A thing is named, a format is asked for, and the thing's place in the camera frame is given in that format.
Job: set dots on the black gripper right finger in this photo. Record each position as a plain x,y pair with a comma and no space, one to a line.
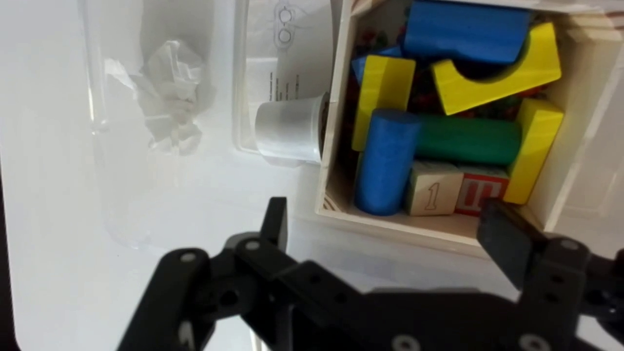
553,273

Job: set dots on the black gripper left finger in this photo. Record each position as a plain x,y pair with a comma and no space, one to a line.
216,279

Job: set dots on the blue cylinder block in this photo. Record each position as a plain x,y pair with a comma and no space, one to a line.
387,162

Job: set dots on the yellow rectangular block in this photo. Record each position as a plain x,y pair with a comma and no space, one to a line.
538,143
384,84

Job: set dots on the green cylinder block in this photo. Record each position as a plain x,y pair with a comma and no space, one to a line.
469,139

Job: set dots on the wooden block box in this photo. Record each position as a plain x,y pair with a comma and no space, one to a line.
391,224

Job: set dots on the yellow arch block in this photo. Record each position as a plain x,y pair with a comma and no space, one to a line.
540,61

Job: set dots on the large blue block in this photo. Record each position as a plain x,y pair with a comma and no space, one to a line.
465,31

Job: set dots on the red letter cube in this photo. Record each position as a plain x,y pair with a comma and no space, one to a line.
481,191

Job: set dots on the wooden number cube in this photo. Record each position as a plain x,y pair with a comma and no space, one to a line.
432,191

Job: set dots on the small white cup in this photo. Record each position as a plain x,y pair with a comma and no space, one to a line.
290,127

